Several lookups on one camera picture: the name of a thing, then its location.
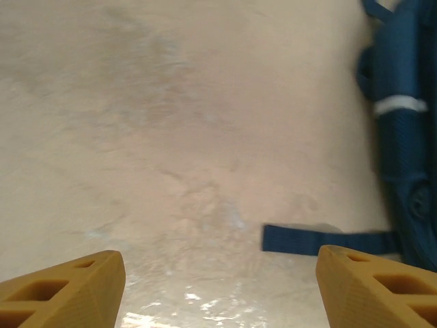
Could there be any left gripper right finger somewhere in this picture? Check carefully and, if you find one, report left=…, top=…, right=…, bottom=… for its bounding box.
left=316, top=244, right=437, bottom=328

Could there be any navy blue white backpack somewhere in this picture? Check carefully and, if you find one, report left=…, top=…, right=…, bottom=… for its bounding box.
left=262, top=0, right=437, bottom=271

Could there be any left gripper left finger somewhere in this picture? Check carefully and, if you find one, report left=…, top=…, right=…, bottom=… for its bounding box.
left=0, top=250, right=126, bottom=328

